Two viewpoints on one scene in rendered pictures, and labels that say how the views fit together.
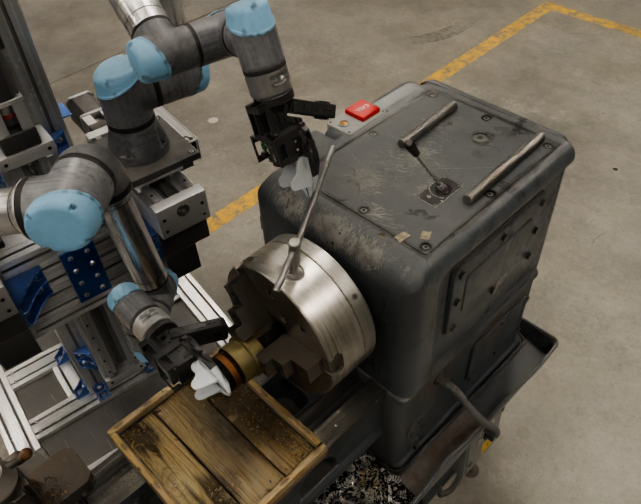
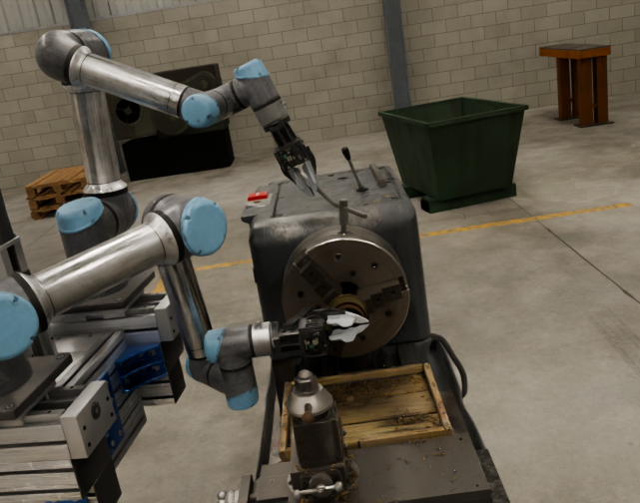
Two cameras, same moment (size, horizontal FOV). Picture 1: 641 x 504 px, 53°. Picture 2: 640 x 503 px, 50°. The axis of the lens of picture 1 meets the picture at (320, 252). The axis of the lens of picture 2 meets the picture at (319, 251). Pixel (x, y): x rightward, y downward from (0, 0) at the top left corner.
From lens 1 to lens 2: 1.34 m
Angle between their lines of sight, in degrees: 47
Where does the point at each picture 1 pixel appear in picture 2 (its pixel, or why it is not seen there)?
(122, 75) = (93, 203)
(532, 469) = not seen: hidden behind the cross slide
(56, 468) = not seen: hidden behind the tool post
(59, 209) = (209, 204)
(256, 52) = (269, 86)
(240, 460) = (389, 404)
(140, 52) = (204, 98)
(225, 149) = not seen: outside the picture
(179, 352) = (312, 321)
